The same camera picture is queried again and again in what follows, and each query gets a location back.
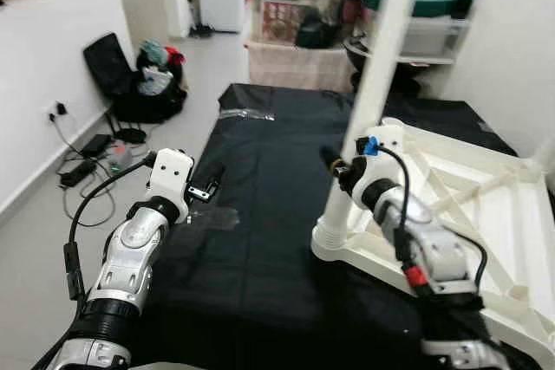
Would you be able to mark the white plastic table leg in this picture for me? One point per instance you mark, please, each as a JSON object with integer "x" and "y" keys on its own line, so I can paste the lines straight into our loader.
{"x": 545, "y": 158}
{"x": 381, "y": 58}

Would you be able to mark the crumpled clear plastic bag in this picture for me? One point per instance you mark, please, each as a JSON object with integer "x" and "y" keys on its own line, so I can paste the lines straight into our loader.
{"x": 217, "y": 218}

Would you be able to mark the white plastic table top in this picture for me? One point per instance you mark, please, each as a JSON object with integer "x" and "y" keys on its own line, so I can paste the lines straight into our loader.
{"x": 503, "y": 214}

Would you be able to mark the black wok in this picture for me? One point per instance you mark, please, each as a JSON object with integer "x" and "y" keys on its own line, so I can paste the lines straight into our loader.
{"x": 360, "y": 58}

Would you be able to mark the wall socket with black plugs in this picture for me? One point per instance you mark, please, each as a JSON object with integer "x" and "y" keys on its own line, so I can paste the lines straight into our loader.
{"x": 59, "y": 112}

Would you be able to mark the teal plush toy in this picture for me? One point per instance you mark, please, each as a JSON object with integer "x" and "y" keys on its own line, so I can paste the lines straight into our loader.
{"x": 152, "y": 51}

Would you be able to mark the black cloth cover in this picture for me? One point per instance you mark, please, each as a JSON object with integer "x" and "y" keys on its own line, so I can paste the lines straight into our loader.
{"x": 260, "y": 283}

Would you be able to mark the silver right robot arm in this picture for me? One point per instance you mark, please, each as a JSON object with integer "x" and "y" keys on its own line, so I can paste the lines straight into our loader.
{"x": 434, "y": 249}

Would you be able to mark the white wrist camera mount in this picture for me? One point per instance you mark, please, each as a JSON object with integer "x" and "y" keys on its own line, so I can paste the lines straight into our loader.
{"x": 386, "y": 149}
{"x": 169, "y": 175}

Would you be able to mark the grey charger with red label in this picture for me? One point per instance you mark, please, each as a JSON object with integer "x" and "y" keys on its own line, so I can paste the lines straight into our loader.
{"x": 121, "y": 158}

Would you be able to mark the beige cloth covered table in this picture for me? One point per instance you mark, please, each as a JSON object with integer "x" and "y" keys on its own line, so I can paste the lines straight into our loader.
{"x": 295, "y": 67}

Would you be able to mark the black mop head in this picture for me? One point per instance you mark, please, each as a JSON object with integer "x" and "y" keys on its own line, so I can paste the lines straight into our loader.
{"x": 201, "y": 30}

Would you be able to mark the black power adapter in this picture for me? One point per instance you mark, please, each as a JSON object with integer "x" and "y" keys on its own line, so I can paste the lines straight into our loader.
{"x": 95, "y": 145}

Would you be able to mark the flat black router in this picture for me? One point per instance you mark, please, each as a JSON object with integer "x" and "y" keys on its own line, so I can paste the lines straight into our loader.
{"x": 130, "y": 134}

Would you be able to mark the black power strip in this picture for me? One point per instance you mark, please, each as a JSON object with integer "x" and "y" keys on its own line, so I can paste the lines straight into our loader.
{"x": 76, "y": 173}

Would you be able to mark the open black suitcase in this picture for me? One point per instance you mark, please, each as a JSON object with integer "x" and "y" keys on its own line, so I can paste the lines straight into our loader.
{"x": 102, "y": 62}

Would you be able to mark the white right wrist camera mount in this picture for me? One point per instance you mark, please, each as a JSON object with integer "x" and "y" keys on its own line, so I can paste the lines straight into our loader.
{"x": 386, "y": 149}

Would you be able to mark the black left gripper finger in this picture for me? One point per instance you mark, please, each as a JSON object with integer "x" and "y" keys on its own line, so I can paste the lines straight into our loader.
{"x": 212, "y": 184}

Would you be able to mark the flat clear plastic strip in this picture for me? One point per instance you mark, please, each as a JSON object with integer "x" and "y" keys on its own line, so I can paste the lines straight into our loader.
{"x": 247, "y": 114}

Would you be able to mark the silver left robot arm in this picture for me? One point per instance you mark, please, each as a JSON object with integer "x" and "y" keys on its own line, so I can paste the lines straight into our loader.
{"x": 130, "y": 257}

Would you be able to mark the white plastic bag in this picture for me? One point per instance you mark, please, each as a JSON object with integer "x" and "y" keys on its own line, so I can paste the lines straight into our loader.
{"x": 156, "y": 82}

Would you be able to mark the red cloth item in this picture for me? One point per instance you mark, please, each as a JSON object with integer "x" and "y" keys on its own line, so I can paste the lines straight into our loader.
{"x": 175, "y": 54}

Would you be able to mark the white shelf board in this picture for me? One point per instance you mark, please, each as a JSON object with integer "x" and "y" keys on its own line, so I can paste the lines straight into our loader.
{"x": 434, "y": 60}

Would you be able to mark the green pot lid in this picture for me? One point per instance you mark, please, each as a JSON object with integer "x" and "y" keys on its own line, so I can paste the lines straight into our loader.
{"x": 434, "y": 4}

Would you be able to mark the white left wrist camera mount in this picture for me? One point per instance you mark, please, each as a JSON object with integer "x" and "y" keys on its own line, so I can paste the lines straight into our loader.
{"x": 169, "y": 175}

